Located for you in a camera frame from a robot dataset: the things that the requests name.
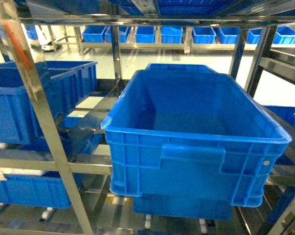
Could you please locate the left blue shelf crate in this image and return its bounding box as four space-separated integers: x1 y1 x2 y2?
0 66 43 144

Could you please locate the large front blue crate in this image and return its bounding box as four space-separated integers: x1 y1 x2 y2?
101 70 292 207

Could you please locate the blue crate behind front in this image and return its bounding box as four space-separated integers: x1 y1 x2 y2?
145 63 217 73

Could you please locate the left rear blue crate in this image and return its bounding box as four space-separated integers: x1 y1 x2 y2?
46 60 98 116

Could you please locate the lower left blue crate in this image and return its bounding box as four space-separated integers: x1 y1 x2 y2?
0 171 71 209

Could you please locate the steel flow rack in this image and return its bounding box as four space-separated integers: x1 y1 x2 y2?
0 0 295 235

